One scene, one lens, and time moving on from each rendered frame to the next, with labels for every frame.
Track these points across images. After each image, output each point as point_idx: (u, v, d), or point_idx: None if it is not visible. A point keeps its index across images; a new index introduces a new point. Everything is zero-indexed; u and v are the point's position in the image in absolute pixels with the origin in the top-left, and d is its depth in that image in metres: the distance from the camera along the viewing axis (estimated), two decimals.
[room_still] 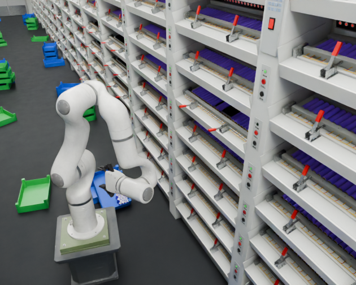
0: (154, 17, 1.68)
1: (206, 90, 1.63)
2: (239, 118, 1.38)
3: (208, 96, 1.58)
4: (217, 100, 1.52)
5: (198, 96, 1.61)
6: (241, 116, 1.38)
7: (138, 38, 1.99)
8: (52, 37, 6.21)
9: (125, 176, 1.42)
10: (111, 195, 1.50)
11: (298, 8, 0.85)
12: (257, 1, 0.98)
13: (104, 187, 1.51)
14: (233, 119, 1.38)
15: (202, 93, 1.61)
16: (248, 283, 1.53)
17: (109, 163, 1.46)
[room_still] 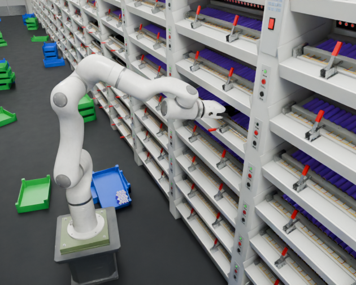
0: (154, 17, 1.68)
1: (206, 90, 1.63)
2: (239, 118, 1.38)
3: (208, 96, 1.58)
4: (217, 100, 1.52)
5: (198, 96, 1.61)
6: (241, 116, 1.38)
7: (138, 38, 1.99)
8: (52, 37, 6.21)
9: None
10: (224, 116, 1.32)
11: (298, 8, 0.85)
12: (257, 1, 0.98)
13: None
14: (233, 119, 1.38)
15: (202, 93, 1.61)
16: (248, 283, 1.53)
17: None
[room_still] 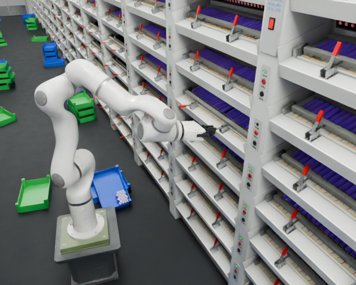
0: (154, 17, 1.68)
1: (206, 90, 1.63)
2: (239, 118, 1.38)
3: (208, 96, 1.58)
4: (217, 100, 1.52)
5: (198, 96, 1.61)
6: (241, 116, 1.38)
7: (138, 38, 1.99)
8: (52, 37, 6.21)
9: (179, 136, 1.21)
10: None
11: (298, 8, 0.85)
12: (257, 1, 0.98)
13: (205, 126, 1.32)
14: (233, 119, 1.38)
15: (202, 93, 1.61)
16: (248, 283, 1.53)
17: (208, 135, 1.26)
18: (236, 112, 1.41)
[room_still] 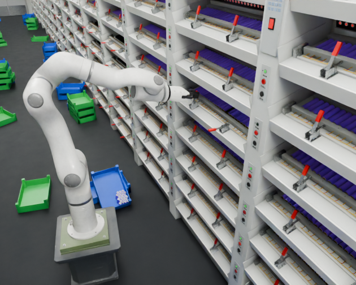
0: (154, 17, 1.68)
1: None
2: (242, 116, 1.38)
3: (211, 94, 1.58)
4: (220, 99, 1.52)
5: (201, 95, 1.61)
6: (243, 114, 1.38)
7: (138, 38, 1.99)
8: (52, 37, 6.21)
9: (166, 96, 1.42)
10: None
11: (298, 8, 0.85)
12: (257, 1, 0.98)
13: (190, 91, 1.52)
14: (235, 117, 1.38)
15: (205, 91, 1.62)
16: (248, 283, 1.53)
17: (191, 98, 1.46)
18: (239, 111, 1.41)
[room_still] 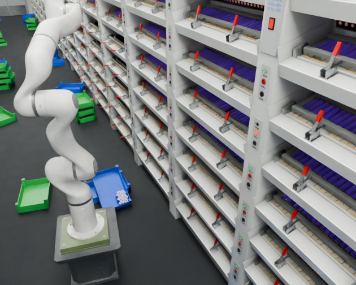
0: (154, 17, 1.68)
1: None
2: (242, 116, 1.38)
3: (211, 94, 1.58)
4: (220, 99, 1.52)
5: (201, 95, 1.61)
6: (243, 114, 1.38)
7: (138, 38, 1.99)
8: None
9: None
10: None
11: (298, 8, 0.85)
12: (257, 1, 0.98)
13: None
14: (235, 117, 1.38)
15: (205, 91, 1.62)
16: (248, 283, 1.53)
17: None
18: (239, 111, 1.41)
